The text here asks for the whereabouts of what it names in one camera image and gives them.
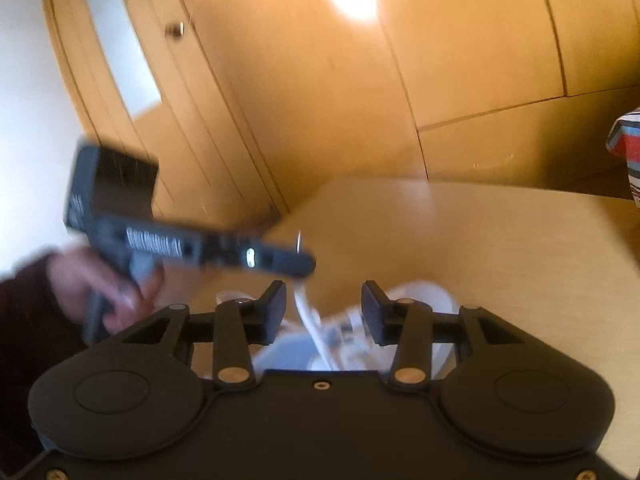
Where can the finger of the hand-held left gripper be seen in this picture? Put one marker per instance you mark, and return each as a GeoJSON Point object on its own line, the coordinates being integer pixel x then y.
{"type": "Point", "coordinates": [280, 260]}

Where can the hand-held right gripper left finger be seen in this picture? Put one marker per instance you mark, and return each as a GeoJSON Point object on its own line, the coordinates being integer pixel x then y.
{"type": "Point", "coordinates": [275, 310]}

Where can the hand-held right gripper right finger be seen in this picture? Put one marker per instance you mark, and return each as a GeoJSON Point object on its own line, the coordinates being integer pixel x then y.
{"type": "Point", "coordinates": [372, 315]}

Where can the white shoelace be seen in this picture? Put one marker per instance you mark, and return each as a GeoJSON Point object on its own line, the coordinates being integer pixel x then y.
{"type": "Point", "coordinates": [310, 320]}

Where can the white shoe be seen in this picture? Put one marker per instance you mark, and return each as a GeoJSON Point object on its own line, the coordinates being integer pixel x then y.
{"type": "Point", "coordinates": [425, 300]}

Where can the person's left forearm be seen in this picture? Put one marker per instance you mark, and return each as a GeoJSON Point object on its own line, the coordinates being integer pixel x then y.
{"type": "Point", "coordinates": [30, 350]}

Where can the person's left hand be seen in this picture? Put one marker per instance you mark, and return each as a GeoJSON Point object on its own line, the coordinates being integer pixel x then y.
{"type": "Point", "coordinates": [85, 280]}

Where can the wooden door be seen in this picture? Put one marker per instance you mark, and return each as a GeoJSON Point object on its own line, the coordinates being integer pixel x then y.
{"type": "Point", "coordinates": [175, 125]}

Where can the metal door knob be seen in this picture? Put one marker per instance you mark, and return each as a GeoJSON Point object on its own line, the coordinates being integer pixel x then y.
{"type": "Point", "coordinates": [175, 29]}

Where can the wooden wardrobe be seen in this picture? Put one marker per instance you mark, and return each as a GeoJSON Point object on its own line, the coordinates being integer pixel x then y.
{"type": "Point", "coordinates": [450, 60]}

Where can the striped blanket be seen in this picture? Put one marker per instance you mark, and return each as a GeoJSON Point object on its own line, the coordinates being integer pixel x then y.
{"type": "Point", "coordinates": [627, 150]}

